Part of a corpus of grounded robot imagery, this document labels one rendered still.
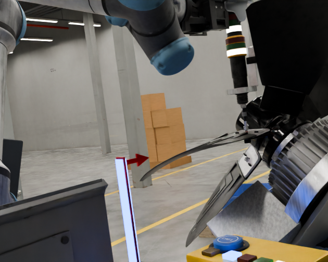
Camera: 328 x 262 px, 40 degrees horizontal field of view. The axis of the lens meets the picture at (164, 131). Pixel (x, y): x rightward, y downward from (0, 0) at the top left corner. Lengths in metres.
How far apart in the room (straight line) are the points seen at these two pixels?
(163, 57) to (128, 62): 6.61
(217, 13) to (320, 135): 0.33
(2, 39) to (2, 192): 0.31
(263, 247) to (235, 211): 0.39
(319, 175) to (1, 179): 0.58
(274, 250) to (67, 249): 0.26
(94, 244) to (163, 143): 8.86
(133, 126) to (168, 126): 2.07
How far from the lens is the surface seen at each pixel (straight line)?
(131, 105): 7.30
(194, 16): 0.94
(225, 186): 1.15
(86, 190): 0.57
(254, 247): 0.62
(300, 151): 0.96
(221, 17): 0.97
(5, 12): 0.96
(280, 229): 0.97
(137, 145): 7.32
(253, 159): 1.11
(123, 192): 0.81
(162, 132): 9.40
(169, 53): 0.75
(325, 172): 0.91
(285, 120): 1.08
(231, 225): 0.98
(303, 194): 0.93
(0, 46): 0.93
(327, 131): 0.99
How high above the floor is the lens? 1.27
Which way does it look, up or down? 3 degrees down
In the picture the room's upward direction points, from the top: 8 degrees counter-clockwise
